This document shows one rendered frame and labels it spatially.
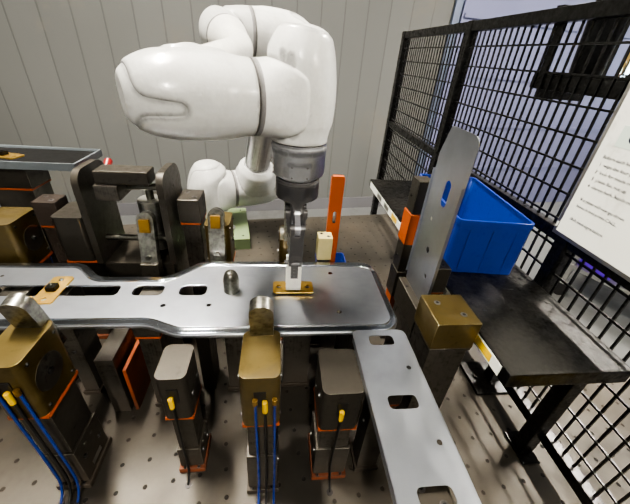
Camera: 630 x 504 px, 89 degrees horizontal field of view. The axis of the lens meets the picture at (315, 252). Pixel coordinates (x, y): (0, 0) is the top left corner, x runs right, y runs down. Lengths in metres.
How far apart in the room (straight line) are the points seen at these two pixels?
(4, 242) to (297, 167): 0.67
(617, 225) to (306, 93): 0.57
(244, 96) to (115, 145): 2.92
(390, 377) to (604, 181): 0.52
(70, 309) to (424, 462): 0.63
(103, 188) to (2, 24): 2.67
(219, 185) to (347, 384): 0.99
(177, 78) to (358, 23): 2.93
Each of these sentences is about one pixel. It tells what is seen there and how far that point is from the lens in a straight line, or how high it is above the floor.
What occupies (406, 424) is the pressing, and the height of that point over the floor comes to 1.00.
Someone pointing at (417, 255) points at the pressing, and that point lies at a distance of 0.72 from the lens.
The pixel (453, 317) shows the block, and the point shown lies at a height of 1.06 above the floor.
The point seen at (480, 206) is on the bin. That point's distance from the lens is 0.99.
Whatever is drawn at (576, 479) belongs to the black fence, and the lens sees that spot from 0.92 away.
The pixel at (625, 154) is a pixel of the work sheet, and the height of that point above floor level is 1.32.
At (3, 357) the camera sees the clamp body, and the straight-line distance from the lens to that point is 0.63.
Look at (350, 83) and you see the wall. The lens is 3.32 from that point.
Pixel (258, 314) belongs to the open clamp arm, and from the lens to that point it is 0.48.
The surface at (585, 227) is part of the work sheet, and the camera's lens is 0.79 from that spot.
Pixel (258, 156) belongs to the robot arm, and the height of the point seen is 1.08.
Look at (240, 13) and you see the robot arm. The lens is 1.02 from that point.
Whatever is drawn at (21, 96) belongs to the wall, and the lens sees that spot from 3.48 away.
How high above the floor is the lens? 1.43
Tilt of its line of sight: 32 degrees down
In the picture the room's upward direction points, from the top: 5 degrees clockwise
